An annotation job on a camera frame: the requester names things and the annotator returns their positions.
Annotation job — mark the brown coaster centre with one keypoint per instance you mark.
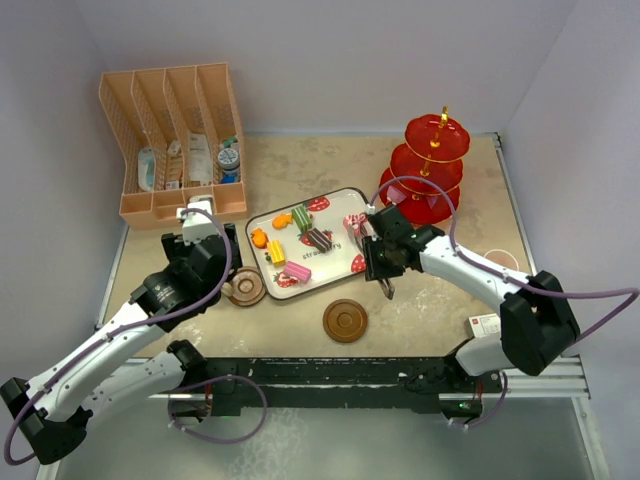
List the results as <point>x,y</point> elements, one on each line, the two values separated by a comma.
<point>345,321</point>

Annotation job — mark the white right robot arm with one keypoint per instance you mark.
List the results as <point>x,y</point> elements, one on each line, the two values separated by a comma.
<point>536,321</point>

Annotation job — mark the brown coaster by mug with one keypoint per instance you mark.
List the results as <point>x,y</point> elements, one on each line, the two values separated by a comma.
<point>249,288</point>

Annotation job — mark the orange fish cake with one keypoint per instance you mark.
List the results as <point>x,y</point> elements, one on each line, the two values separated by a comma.
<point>259,238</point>
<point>282,221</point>

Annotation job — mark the green toy cake slice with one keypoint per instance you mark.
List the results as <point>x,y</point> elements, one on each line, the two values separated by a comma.
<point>302,218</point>

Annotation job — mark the clear plastic cup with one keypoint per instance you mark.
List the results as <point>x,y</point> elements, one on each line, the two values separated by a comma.
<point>503,258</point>

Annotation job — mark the red three-tier stand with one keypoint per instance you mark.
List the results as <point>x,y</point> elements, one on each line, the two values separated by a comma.
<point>428,162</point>

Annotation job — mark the brown toy cake slice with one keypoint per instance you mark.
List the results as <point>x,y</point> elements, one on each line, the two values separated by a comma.
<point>319,239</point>

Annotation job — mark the pink toy cake slice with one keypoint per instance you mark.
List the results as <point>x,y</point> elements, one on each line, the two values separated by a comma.
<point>299,272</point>

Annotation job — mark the metal serving tongs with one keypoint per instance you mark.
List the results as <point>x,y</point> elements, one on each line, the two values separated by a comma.
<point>362,243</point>

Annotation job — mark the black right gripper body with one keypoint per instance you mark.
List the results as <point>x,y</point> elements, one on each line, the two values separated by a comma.
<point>380,261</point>

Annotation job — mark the orange fish cake upper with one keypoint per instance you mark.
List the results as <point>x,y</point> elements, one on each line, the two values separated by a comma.
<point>282,221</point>

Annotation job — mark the white strawberry tray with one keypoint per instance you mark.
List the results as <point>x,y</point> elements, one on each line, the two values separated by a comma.
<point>342,261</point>

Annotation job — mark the white red card box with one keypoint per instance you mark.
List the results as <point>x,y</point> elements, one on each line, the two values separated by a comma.
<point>481,326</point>

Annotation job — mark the beige ceramic mug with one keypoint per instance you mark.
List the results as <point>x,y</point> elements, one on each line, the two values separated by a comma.
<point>227,289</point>

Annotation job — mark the blue white round tin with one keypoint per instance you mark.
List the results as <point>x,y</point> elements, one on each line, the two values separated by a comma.
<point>228,159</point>

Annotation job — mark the blue white pouch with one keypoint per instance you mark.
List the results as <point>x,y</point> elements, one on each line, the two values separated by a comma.
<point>146,169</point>

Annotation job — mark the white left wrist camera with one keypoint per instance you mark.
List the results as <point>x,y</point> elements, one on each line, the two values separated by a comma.
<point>195,226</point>

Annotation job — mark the yellow toy cake slice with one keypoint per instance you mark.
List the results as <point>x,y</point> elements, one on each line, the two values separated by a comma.
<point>276,253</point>

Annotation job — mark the white sachet packet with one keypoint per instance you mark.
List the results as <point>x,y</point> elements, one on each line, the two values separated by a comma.
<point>200,167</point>

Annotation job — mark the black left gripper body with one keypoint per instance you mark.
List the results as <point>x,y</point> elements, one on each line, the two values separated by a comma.
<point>177,251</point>

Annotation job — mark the purple fuzzy sweet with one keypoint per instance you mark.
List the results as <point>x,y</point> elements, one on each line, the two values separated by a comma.
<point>395,196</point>

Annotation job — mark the small boxed packets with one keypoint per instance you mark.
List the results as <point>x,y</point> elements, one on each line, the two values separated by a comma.
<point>174,166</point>

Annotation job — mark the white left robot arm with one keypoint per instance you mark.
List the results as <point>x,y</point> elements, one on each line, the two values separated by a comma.
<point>55,409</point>

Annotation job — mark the orange fish cake left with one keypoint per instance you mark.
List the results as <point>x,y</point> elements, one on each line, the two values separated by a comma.
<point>259,238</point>

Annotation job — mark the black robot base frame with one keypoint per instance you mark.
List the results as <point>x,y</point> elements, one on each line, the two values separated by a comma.
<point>422,385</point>

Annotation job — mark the coral toy cake slice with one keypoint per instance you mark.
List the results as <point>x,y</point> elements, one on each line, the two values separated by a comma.
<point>355,224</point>

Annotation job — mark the pink desk organizer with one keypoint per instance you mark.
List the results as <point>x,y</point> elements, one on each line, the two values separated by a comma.
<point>171,125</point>

